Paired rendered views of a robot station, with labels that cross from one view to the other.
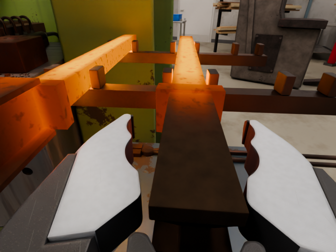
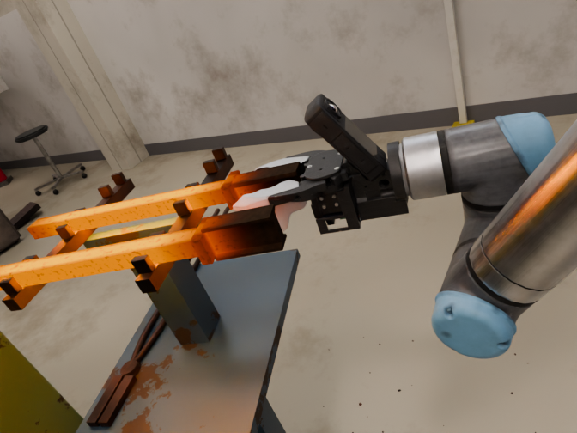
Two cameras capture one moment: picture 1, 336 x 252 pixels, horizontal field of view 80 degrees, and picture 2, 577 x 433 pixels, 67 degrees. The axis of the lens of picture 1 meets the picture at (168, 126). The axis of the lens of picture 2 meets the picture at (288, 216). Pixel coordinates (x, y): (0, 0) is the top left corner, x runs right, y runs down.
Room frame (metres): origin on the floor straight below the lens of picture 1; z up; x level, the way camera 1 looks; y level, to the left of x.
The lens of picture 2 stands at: (-0.10, 0.47, 1.22)
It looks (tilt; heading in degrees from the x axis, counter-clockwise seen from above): 30 degrees down; 290
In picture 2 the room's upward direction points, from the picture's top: 21 degrees counter-clockwise
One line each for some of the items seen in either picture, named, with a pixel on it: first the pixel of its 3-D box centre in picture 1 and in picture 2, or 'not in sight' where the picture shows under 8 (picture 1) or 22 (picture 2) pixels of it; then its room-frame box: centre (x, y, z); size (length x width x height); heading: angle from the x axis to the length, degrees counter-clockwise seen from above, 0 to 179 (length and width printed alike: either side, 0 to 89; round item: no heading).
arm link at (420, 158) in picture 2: not in sight; (421, 165); (-0.11, 0.00, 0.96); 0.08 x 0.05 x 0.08; 87
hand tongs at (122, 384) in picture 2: (226, 155); (177, 287); (0.41, -0.15, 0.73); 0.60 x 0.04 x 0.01; 87
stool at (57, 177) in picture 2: not in sight; (50, 156); (3.36, -3.14, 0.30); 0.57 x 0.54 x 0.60; 163
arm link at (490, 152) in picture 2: not in sight; (494, 155); (-0.19, 0.00, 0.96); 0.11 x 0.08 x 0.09; 177
